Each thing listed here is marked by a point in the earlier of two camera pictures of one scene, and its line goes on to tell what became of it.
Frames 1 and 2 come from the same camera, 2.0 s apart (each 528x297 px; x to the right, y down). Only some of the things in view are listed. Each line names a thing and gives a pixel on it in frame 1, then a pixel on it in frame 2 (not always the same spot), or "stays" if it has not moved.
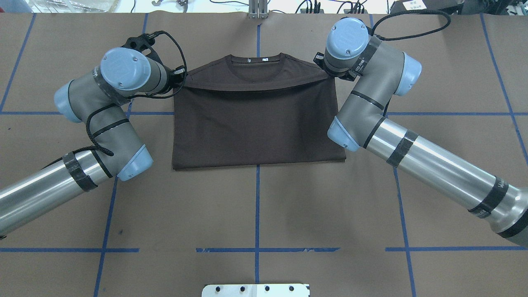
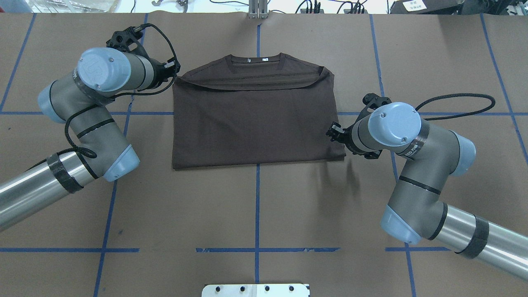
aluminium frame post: [258, 9] stays
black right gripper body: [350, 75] → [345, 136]
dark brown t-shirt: [255, 109] stays
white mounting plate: [256, 290] stays
